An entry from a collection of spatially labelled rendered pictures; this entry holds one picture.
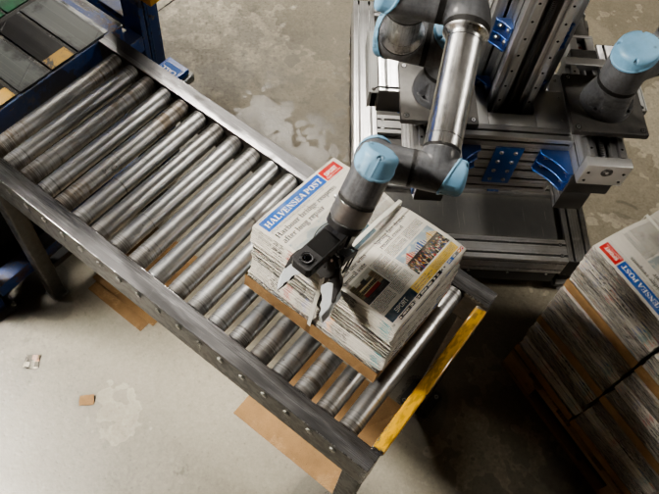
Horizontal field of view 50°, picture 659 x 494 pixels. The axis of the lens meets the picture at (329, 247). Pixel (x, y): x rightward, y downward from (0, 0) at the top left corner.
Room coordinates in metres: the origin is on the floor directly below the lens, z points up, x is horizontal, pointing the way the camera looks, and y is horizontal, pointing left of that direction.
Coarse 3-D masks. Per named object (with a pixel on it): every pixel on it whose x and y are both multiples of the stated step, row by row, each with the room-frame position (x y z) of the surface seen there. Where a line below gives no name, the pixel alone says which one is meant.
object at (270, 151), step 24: (120, 48) 1.45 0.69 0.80; (144, 72) 1.38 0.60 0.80; (168, 72) 1.39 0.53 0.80; (192, 96) 1.32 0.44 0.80; (216, 120) 1.25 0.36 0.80; (216, 144) 1.24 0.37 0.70; (264, 144) 1.19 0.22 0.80; (288, 168) 1.13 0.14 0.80; (480, 288) 0.86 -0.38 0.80; (456, 312) 0.84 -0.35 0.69
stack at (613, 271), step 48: (624, 240) 1.05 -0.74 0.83; (624, 288) 0.92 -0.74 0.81; (528, 336) 1.01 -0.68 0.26; (576, 336) 0.92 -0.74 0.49; (624, 336) 0.86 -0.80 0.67; (528, 384) 0.93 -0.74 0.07; (576, 384) 0.85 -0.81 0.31; (624, 384) 0.78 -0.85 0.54; (576, 432) 0.76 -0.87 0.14; (624, 432) 0.71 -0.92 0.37; (624, 480) 0.62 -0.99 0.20
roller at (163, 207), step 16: (224, 144) 1.17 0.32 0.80; (240, 144) 1.19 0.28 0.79; (208, 160) 1.11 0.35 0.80; (224, 160) 1.13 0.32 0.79; (192, 176) 1.05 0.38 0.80; (208, 176) 1.07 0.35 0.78; (176, 192) 0.99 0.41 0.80; (192, 192) 1.02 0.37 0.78; (160, 208) 0.94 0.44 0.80; (176, 208) 0.96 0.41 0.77; (128, 224) 0.88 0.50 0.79; (144, 224) 0.88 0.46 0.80; (112, 240) 0.83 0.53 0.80; (128, 240) 0.83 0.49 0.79
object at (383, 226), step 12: (384, 204) 0.90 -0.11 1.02; (372, 216) 0.86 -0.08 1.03; (396, 216) 0.88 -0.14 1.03; (384, 228) 0.83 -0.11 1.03; (372, 240) 0.79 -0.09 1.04; (360, 252) 0.75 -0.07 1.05; (348, 264) 0.72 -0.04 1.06; (312, 276) 0.69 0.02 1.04; (312, 288) 0.68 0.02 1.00; (312, 300) 0.67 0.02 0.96; (300, 312) 0.67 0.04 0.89
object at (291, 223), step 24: (336, 168) 0.98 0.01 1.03; (312, 192) 0.89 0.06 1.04; (336, 192) 0.90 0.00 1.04; (264, 216) 0.80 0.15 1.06; (288, 216) 0.81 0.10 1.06; (312, 216) 0.82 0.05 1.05; (264, 240) 0.75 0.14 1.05; (288, 240) 0.75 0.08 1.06; (264, 264) 0.74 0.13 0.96; (288, 288) 0.70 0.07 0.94
